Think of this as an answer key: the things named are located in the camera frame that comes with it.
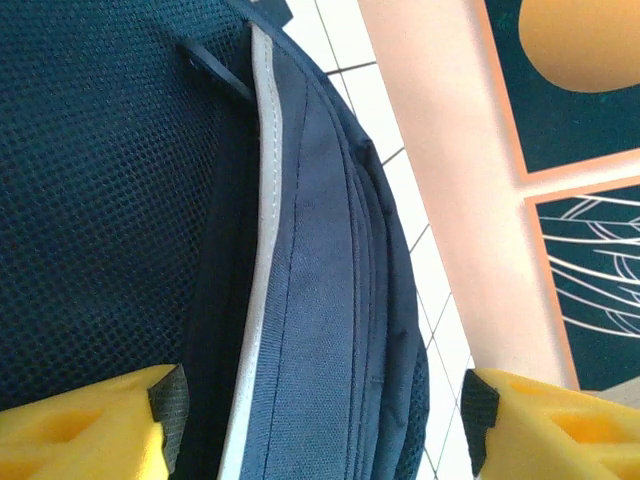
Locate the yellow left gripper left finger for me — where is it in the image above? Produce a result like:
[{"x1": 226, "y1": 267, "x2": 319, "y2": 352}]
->
[{"x1": 0, "y1": 363, "x2": 192, "y2": 480}]

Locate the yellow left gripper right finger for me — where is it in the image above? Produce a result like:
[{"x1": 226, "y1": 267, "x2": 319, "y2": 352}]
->
[{"x1": 462, "y1": 367, "x2": 640, "y2": 480}]

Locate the navy blue backpack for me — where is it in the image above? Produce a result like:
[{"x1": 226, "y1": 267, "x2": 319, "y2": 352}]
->
[{"x1": 0, "y1": 0, "x2": 432, "y2": 480}]

